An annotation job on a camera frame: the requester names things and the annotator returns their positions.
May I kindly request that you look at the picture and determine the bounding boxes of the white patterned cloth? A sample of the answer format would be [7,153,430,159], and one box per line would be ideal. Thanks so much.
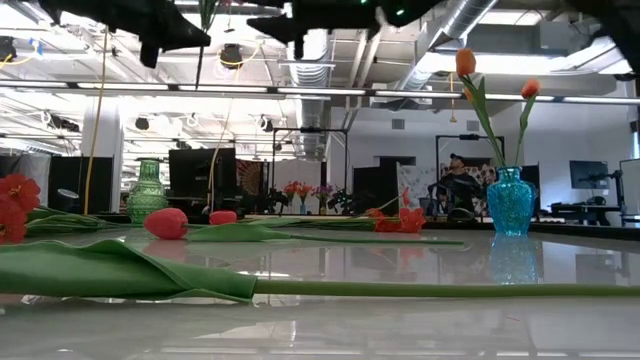
[397,164,436,221]

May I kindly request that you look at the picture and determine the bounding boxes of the black partition panel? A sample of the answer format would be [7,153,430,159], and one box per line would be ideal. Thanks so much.
[48,156,114,215]

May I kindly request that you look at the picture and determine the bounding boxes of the red artificial tulip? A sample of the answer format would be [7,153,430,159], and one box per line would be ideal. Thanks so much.
[143,207,465,246]
[208,210,376,232]
[0,238,640,305]

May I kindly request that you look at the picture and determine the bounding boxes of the black cabinet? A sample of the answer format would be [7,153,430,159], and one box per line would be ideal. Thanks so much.
[352,155,417,217]

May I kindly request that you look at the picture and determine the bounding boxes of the green glass vase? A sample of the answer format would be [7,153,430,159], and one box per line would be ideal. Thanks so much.
[125,157,170,225]

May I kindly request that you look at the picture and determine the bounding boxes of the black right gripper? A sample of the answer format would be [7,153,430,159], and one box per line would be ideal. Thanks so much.
[246,0,381,60]

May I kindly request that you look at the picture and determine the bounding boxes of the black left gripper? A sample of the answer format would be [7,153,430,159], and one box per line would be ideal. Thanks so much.
[38,0,212,69]

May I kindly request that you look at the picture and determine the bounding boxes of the small black monitor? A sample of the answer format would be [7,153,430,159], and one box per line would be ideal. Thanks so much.
[569,160,610,191]

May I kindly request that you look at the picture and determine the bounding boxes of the person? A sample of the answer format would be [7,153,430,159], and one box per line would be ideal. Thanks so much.
[439,152,484,221]

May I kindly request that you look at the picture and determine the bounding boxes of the floral patterned cloth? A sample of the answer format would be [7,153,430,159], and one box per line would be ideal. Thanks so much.
[469,164,499,201]

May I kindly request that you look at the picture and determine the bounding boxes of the black floor lamp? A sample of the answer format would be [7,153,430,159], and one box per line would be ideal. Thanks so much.
[54,188,81,215]

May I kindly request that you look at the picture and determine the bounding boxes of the distant dark desk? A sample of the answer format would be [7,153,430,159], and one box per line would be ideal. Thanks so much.
[549,202,640,226]

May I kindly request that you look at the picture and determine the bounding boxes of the black dome camera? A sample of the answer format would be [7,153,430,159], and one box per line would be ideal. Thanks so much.
[219,43,245,70]

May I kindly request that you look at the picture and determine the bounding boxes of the mandala patterned cloth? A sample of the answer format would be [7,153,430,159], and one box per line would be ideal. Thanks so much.
[224,158,271,214]

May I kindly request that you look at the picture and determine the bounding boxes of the long LED light strip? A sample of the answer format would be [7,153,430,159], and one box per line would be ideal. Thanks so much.
[0,79,640,106]

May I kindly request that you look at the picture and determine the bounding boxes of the thin yellow cable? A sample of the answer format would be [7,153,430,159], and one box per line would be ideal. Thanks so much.
[207,64,236,214]

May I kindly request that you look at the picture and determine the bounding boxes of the white board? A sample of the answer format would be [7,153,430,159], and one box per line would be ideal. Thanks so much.
[619,158,640,217]

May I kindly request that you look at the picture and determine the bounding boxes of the grey cloth panel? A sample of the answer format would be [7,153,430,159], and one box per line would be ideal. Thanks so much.
[0,152,51,206]

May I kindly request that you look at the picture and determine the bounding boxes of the tall blue glass vase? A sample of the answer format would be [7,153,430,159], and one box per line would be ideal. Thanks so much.
[486,166,537,237]

